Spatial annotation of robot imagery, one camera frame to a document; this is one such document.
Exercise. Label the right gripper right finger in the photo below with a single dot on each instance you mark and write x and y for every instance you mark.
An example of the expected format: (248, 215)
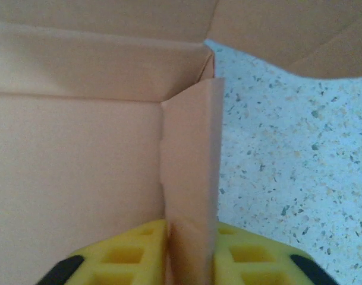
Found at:
(258, 258)

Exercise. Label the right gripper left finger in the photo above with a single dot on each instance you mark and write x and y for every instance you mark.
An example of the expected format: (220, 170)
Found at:
(124, 255)

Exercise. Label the brown cardboard paper box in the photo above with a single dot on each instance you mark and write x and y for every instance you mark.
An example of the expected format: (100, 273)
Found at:
(79, 148)

